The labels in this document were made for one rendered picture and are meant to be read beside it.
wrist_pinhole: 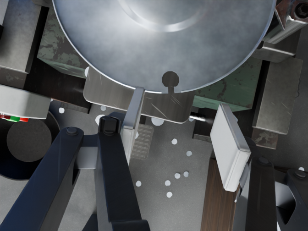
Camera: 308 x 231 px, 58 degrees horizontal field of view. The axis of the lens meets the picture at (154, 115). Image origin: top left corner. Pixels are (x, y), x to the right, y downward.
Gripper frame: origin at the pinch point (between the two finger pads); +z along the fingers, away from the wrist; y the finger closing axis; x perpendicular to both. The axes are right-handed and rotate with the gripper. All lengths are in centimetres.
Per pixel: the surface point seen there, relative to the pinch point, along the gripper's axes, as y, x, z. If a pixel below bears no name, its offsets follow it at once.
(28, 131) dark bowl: -48, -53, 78
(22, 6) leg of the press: -27.7, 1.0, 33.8
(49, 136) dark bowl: -39, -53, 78
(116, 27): -8.4, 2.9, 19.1
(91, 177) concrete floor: -20, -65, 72
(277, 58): 17.5, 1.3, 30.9
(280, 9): 11.7, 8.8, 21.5
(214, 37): 4.2, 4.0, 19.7
